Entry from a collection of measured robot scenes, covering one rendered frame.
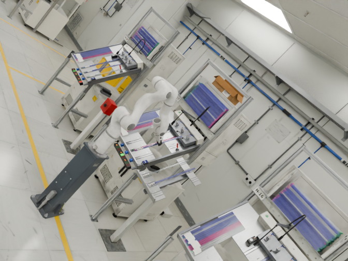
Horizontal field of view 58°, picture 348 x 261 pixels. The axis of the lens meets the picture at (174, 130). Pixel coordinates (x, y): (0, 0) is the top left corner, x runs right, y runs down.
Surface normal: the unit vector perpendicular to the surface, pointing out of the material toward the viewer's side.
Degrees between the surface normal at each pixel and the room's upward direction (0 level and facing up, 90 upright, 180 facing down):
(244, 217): 44
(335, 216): 90
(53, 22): 90
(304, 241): 90
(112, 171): 90
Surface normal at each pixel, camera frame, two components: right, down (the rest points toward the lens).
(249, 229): 0.10, -0.72
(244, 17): -0.55, -0.31
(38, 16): 0.49, 0.64
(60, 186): -0.36, -0.07
